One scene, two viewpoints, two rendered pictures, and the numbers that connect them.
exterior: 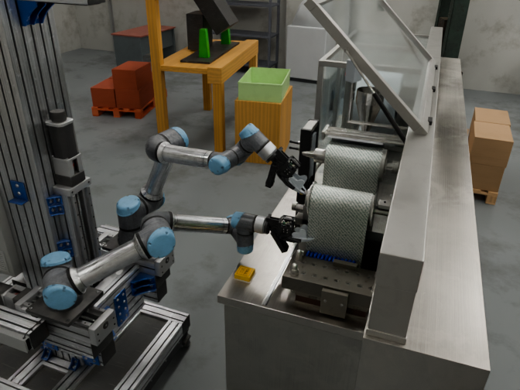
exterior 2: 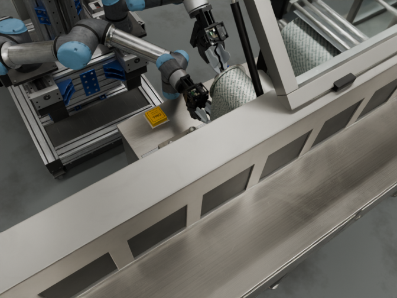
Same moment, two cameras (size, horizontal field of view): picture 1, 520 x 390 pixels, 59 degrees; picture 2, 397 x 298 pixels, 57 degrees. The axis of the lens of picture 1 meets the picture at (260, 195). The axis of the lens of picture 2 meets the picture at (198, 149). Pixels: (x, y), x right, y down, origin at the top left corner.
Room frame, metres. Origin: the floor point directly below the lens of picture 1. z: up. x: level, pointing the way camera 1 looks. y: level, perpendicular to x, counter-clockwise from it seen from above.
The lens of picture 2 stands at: (0.93, -0.61, 2.17)
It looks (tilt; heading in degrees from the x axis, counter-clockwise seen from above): 58 degrees down; 33
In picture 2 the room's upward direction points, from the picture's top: 4 degrees clockwise
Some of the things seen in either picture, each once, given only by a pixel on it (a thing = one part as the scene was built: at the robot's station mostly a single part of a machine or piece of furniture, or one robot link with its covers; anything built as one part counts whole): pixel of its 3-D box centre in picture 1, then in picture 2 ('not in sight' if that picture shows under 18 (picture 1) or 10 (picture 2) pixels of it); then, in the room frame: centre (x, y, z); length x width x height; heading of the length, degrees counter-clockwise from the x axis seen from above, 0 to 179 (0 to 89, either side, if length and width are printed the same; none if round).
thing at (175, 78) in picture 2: (261, 224); (181, 80); (1.69, -0.01, 1.11); 0.08 x 0.05 x 0.08; 161
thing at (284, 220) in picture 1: (279, 227); (192, 93); (1.66, -0.09, 1.12); 0.12 x 0.08 x 0.09; 71
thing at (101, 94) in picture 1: (129, 83); not in sight; (6.77, 1.95, 0.33); 1.23 x 0.90 x 0.66; 161
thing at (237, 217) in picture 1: (244, 222); (169, 68); (1.71, 0.06, 1.11); 0.11 x 0.08 x 0.09; 71
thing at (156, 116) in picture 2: (244, 273); (156, 116); (1.61, 0.06, 0.91); 0.07 x 0.07 x 0.02; 71
